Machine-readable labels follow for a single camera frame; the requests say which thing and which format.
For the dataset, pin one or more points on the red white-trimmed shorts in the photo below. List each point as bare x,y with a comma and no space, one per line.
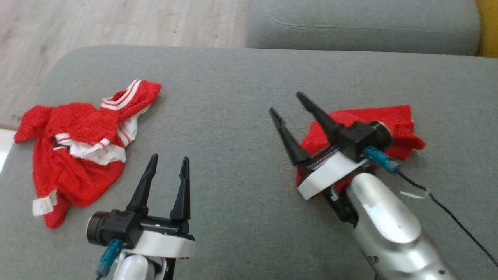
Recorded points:
397,120

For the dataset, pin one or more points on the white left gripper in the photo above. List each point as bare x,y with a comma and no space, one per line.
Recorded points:
163,243

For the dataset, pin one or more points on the teal right camera connector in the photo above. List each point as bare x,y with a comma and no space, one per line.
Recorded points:
381,159

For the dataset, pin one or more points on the teal camera connector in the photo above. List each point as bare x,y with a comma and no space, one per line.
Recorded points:
381,159
110,256

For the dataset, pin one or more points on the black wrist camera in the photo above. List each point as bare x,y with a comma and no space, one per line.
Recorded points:
362,138
113,229

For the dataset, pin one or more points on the large grey sofa seat cushion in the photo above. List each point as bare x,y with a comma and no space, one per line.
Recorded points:
362,23

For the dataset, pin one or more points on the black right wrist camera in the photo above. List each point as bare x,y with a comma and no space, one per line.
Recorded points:
362,138

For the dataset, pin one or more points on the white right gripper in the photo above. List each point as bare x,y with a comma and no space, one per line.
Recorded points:
327,175

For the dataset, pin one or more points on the red white basketball jersey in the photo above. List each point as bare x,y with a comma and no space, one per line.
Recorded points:
78,120

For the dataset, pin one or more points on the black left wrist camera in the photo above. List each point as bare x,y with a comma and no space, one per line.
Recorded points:
113,229

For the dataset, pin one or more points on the large yellow sofa back cushion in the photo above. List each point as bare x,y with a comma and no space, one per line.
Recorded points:
489,27

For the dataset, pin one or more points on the teal left camera connector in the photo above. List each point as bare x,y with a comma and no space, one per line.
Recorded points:
110,256

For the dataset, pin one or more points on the white rug with brown edge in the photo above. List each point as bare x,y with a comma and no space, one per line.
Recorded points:
4,147

